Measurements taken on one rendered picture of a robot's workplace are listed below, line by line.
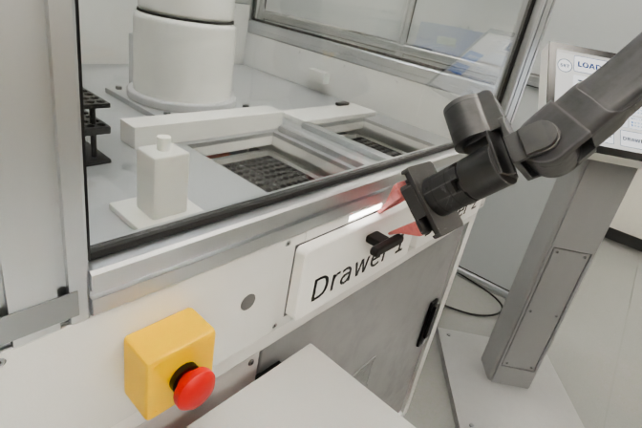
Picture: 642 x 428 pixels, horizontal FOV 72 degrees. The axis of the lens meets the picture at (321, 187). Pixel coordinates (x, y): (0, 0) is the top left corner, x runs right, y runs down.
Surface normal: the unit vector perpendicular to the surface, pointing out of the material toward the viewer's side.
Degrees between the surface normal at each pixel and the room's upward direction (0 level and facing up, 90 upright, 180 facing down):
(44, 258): 90
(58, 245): 90
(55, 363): 90
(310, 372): 0
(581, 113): 66
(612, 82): 56
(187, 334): 0
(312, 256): 90
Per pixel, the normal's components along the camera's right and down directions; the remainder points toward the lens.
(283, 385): 0.17, -0.90
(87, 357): 0.73, 0.39
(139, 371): -0.66, 0.20
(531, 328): -0.09, 0.39
